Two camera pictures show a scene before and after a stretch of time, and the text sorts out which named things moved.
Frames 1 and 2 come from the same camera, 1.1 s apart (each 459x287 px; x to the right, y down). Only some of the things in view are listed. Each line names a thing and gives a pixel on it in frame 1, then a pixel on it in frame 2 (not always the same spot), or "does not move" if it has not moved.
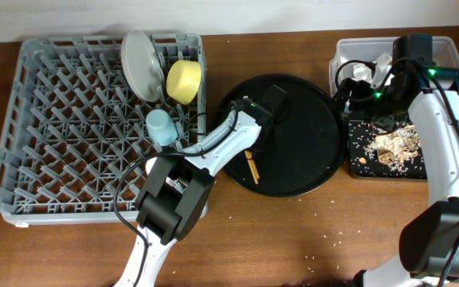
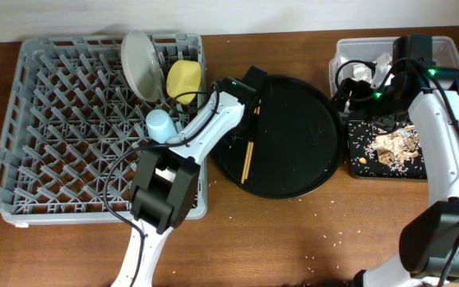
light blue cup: x=161 y=127 does not move
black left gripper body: x=265 y=143 -> x=248 y=128
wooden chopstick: x=253 y=168 -> x=245 y=161
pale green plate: x=143 y=65 does not move
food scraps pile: x=397 y=148 does not move
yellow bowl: x=183 y=80 does not move
